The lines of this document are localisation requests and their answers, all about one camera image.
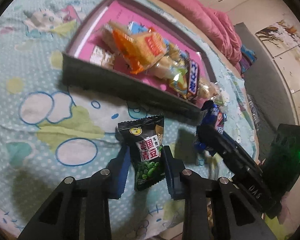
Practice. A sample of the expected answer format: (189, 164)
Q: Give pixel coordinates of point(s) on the black green pea packet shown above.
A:
(145, 140)

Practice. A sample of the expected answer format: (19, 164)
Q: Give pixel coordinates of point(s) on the pink quilt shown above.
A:
(202, 10)

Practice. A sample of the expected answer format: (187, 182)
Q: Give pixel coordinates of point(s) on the dark chocolate bar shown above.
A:
(193, 77)

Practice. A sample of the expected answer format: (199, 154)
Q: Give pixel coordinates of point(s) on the long yellow snack packet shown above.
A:
(176, 52)

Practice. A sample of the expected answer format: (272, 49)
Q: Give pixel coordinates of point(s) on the light blue printed blanket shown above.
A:
(40, 67)

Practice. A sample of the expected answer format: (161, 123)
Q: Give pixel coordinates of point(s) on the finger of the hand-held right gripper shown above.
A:
(227, 152)

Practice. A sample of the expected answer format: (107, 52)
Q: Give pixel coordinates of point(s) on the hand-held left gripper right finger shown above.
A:
(171, 177)

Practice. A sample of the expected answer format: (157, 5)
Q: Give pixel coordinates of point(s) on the colourful pillow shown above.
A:
(247, 57)

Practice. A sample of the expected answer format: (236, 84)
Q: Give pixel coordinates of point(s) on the clear bag golden pastry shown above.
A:
(207, 88)

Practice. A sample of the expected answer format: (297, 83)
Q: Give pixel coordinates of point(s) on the small pale snack packet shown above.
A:
(102, 57)

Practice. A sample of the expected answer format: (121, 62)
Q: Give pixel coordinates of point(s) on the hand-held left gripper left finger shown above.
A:
(122, 172)

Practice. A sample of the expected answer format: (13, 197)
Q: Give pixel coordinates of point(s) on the orange cracker packet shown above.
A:
(145, 47)

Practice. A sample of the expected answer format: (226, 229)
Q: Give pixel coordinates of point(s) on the pink book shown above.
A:
(120, 12)

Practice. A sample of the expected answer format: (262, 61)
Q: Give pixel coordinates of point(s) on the grey padded headboard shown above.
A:
(260, 80)

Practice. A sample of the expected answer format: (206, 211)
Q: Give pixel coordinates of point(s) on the flowering tree wall painting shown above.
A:
(290, 55)

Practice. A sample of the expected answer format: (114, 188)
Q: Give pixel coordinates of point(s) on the dark shallow box tray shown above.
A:
(115, 82)

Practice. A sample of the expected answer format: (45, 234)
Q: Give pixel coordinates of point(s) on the purple patterned cloth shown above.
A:
(252, 110)

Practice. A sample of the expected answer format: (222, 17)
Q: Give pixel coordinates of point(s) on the blue cookie packet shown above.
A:
(215, 115)

